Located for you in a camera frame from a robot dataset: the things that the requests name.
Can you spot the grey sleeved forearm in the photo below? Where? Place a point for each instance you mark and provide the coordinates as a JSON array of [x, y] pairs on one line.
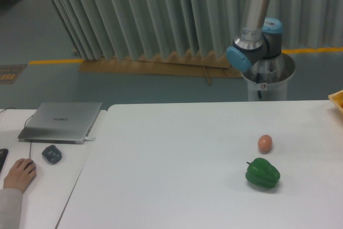
[[11, 200]]

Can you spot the silver closed laptop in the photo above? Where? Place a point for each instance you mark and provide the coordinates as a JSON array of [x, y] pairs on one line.
[[61, 122]]

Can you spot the brown cardboard sheet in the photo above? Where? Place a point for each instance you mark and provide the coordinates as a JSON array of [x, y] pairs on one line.
[[208, 66]]

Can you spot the pale green pleated curtain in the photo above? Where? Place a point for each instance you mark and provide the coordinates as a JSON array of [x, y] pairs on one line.
[[135, 28]]

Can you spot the black small controller device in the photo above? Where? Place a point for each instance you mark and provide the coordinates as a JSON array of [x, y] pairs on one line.
[[52, 154]]

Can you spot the brown egg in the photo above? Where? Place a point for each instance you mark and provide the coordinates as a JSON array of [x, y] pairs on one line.
[[265, 143]]

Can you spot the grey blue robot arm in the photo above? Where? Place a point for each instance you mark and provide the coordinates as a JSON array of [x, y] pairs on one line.
[[250, 44]]

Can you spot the person's hand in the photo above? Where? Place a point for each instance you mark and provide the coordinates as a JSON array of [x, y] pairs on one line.
[[16, 179]]

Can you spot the green bell pepper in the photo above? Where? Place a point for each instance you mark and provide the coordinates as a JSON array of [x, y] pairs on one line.
[[260, 172]]

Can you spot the black keyboard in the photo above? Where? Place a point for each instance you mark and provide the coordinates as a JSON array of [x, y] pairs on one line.
[[3, 157]]

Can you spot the yellow wicker basket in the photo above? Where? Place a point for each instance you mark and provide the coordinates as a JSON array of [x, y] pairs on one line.
[[337, 99]]

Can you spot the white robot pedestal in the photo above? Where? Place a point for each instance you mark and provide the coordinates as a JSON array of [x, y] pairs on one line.
[[267, 80]]

